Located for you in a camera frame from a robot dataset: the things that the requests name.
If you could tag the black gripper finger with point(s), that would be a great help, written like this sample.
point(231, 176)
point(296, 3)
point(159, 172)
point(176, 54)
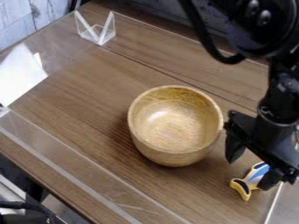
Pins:
point(235, 147)
point(270, 179)

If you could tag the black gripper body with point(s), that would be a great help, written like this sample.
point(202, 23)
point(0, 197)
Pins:
point(267, 136)

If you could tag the blue yellow toy fish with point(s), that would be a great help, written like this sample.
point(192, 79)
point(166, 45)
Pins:
point(247, 184)

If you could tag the brown wooden bowl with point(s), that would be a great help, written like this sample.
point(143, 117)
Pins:
point(175, 124)

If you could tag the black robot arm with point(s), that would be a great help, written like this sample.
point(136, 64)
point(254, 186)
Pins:
point(264, 32)

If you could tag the clear acrylic front barrier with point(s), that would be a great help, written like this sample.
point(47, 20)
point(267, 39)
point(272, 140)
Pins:
point(91, 189)

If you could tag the clear acrylic corner bracket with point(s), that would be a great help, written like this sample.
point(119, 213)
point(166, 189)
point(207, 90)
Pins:
point(99, 34)

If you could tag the black metal mount with screw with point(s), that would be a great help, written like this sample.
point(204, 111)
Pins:
point(26, 211)

